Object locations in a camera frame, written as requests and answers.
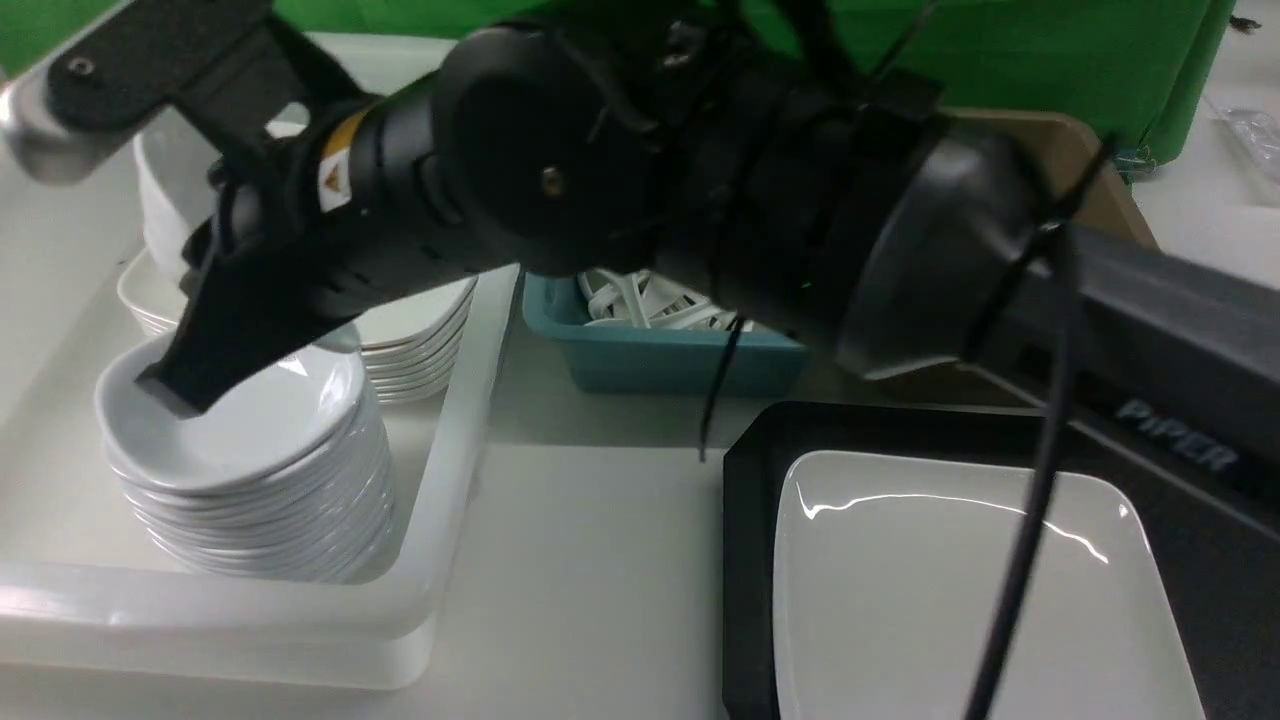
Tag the clear plastic wrap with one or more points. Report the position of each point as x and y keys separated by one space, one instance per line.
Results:
x=1258 y=133

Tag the pile of white spoons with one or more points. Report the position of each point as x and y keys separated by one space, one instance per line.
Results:
x=645 y=300

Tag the large white plastic tub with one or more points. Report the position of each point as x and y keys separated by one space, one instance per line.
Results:
x=83 y=589

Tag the stack of white square plates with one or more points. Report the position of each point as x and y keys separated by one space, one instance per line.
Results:
x=410 y=346

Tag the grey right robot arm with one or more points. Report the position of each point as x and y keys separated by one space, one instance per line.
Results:
x=845 y=211

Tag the white square rice plate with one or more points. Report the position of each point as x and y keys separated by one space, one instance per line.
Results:
x=886 y=571

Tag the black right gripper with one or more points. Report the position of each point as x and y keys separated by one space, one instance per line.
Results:
x=360 y=215

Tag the teal plastic bin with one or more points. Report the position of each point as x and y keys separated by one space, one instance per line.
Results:
x=633 y=361

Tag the stack of white bowls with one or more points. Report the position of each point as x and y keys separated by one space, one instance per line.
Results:
x=288 y=477

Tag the white bowl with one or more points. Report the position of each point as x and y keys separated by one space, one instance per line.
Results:
x=173 y=161

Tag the black serving tray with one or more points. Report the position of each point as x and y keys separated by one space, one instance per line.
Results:
x=1215 y=538

